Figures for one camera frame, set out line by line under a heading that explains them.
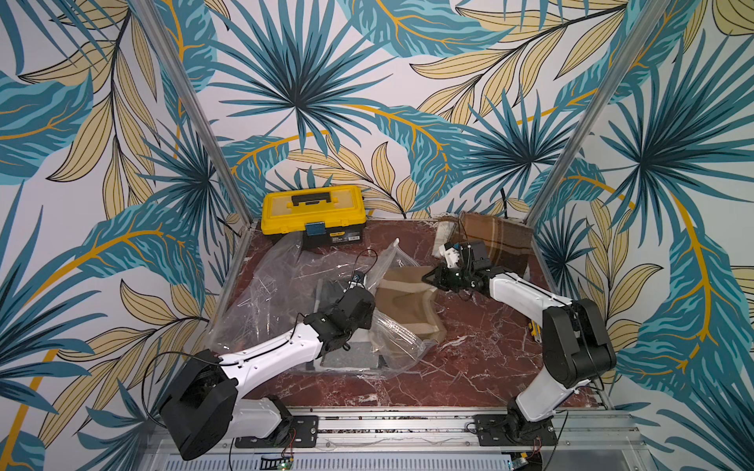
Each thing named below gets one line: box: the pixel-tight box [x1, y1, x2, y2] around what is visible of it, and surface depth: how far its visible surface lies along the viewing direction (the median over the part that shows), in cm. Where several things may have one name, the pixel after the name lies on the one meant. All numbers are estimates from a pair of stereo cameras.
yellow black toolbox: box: [261, 184, 368, 248], surface depth 103 cm
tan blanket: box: [376, 264, 447, 346], surface depth 92 cm
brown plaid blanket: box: [459, 210, 534, 276], surface depth 109 cm
